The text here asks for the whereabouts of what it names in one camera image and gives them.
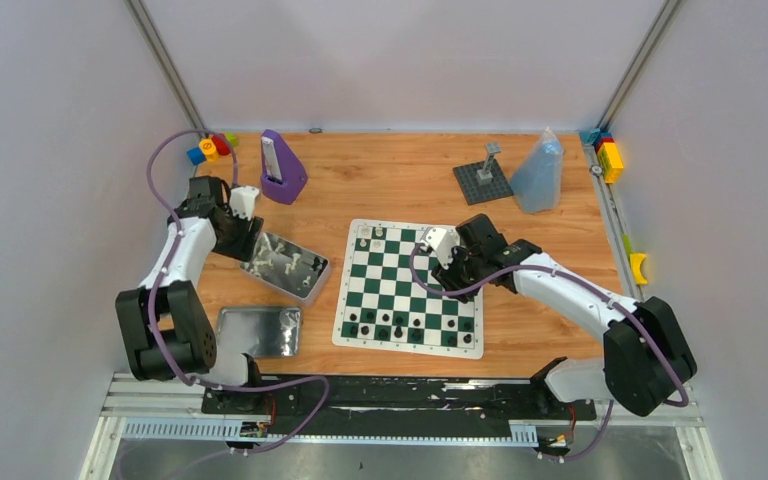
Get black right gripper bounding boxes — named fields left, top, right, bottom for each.
left=431, top=246, right=485, bottom=304

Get silver tin box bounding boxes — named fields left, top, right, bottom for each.
left=240, top=232, right=331, bottom=306

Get silver tin lid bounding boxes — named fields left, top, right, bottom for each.
left=217, top=306, right=302, bottom=359

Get green white chess board mat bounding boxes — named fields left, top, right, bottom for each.
left=332, top=219, right=484, bottom=360

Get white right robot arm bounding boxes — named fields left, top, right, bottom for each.
left=416, top=214, right=698, bottom=418

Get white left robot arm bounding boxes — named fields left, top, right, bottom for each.
left=115, top=176, right=267, bottom=413

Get white chess pieces in tin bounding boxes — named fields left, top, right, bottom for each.
left=244, top=241, right=326, bottom=290

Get grey lego baseplate with tower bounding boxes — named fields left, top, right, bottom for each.
left=453, top=142, right=513, bottom=205

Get purple metronome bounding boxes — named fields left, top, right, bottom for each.
left=260, top=129, right=308, bottom=205

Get blue plastic bag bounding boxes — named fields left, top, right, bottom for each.
left=509, top=128, right=564, bottom=214

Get colourful toy block stack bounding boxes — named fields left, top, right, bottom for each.
left=187, top=133, right=239, bottom=166

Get yellow curved block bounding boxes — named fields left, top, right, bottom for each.
left=629, top=252, right=649, bottom=285

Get yellow red blue duplo bricks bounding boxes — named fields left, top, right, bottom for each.
left=579, top=129, right=624, bottom=184

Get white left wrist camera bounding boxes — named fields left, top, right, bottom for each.
left=228, top=185, right=260, bottom=221

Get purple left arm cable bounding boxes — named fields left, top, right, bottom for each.
left=145, top=129, right=331, bottom=399

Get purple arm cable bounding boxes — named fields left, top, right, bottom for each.
left=145, top=129, right=331, bottom=399
left=409, top=241, right=691, bottom=463

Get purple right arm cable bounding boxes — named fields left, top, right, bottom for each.
left=409, top=241, right=691, bottom=463

